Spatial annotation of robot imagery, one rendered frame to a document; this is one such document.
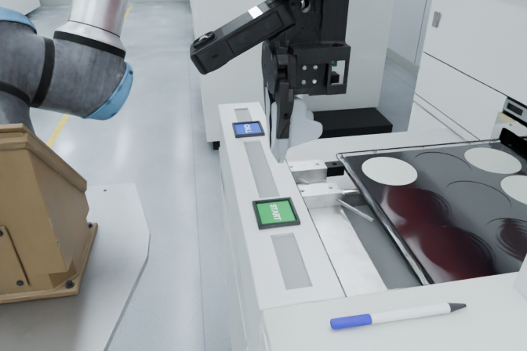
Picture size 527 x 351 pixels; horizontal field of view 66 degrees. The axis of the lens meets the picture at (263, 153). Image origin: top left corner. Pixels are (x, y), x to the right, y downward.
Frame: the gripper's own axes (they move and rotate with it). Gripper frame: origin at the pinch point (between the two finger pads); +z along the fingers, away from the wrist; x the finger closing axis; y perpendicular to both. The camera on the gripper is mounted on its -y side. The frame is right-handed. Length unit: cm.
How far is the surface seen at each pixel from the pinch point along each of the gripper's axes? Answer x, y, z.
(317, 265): -10.1, 3.0, 9.6
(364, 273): -5.3, 11.9, 17.6
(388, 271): -0.5, 18.9, 23.6
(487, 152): 19, 49, 16
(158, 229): 118, -30, 105
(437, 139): 39, 52, 23
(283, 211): -0.1, 1.4, 9.2
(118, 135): 228, -61, 105
